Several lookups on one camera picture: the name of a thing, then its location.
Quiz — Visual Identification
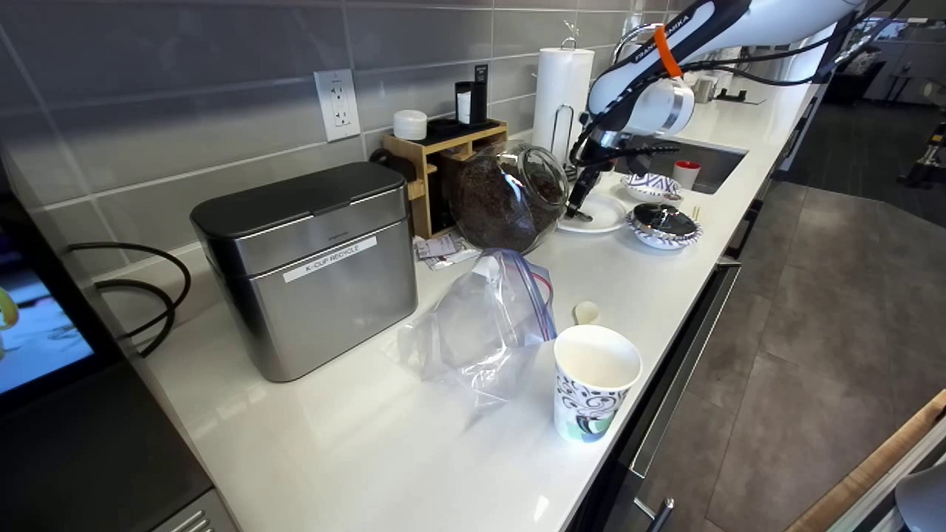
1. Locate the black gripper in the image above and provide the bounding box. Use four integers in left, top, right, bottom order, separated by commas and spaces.
566, 126, 637, 213

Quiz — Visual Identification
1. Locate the metal coffee scoop spoon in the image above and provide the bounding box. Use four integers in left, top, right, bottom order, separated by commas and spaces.
563, 208, 593, 222

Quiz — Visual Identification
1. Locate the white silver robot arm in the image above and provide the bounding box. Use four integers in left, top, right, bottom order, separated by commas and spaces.
563, 0, 865, 218

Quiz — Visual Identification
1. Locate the white paper plate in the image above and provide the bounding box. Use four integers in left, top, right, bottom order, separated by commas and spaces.
556, 191, 627, 236

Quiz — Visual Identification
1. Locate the blue patterned paper bowl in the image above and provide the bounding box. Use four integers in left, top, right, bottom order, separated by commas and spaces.
627, 209, 701, 252

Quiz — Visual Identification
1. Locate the small white pod cup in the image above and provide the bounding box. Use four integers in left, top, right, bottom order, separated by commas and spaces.
674, 159, 701, 188

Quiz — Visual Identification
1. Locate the white paper towel roll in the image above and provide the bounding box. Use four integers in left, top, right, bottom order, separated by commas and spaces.
528, 45, 597, 163

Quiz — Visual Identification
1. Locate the wooden organizer box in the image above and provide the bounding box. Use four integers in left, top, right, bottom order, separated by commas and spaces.
382, 119, 509, 236

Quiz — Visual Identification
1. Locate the black tall box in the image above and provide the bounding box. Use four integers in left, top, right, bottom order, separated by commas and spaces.
455, 64, 487, 126

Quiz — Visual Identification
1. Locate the clear zip plastic bag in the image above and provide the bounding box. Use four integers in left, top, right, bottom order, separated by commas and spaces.
399, 249, 556, 417

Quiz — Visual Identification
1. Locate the small white jar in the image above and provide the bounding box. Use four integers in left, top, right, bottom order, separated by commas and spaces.
392, 110, 429, 138

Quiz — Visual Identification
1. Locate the patterned paper cup left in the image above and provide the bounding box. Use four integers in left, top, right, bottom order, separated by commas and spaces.
552, 326, 643, 444

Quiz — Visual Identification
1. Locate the stainless steel bin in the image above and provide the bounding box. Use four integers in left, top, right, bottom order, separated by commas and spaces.
188, 163, 416, 380

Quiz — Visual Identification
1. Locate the black coffee machine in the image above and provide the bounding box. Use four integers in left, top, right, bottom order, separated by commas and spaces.
0, 185, 237, 532

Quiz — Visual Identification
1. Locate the wire paper towel holder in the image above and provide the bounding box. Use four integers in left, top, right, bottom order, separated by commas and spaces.
546, 17, 584, 159

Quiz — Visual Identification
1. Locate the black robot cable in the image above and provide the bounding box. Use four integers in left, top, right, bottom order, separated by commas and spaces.
677, 0, 890, 92

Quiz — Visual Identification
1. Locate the white wall outlet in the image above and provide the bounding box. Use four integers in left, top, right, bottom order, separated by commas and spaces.
314, 69, 361, 143

